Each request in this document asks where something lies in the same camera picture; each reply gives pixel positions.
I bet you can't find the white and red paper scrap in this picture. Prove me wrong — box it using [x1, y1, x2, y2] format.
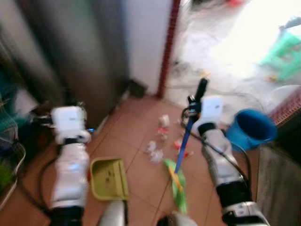
[158, 114, 171, 140]

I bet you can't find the blue-handled green broom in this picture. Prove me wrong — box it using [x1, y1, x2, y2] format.
[163, 109, 196, 216]

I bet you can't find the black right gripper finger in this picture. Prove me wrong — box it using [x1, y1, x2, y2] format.
[195, 77, 209, 102]

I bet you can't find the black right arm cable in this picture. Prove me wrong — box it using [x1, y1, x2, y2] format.
[182, 105, 252, 185]

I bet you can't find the small red scrap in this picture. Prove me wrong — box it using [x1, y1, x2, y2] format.
[173, 139, 191, 158]

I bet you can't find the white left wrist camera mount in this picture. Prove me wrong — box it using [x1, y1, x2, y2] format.
[50, 105, 91, 145]

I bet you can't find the blue plastic bucket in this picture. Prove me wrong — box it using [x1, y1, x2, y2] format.
[225, 109, 278, 152]

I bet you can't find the crumpled white paper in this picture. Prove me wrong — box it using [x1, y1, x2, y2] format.
[145, 140, 164, 164]

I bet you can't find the green plastic stool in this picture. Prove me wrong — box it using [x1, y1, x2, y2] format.
[260, 31, 301, 81]

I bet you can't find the silver right robot leg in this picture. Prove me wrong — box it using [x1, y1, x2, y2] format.
[156, 211, 187, 226]

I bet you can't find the silver left robot leg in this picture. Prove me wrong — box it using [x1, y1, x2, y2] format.
[97, 200, 128, 226]

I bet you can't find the yellow-green dustpan red handle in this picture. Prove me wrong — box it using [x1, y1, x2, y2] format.
[87, 157, 130, 202]

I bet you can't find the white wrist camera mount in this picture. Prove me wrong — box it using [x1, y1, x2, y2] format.
[50, 105, 91, 145]
[197, 96, 224, 133]

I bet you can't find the dark red door frame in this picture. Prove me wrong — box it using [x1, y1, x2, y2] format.
[156, 0, 182, 100]

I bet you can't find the grey cabinet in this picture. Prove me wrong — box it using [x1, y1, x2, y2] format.
[255, 143, 301, 226]

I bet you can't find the grey metal refrigerator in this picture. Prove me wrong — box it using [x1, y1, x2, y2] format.
[17, 0, 131, 130]

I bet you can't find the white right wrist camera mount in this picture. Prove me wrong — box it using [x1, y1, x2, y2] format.
[197, 96, 224, 133]

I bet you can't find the small black block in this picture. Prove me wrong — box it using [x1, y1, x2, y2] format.
[128, 80, 147, 99]

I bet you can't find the silver robot leg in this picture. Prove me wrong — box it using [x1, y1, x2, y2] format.
[97, 200, 128, 226]
[156, 211, 187, 226]

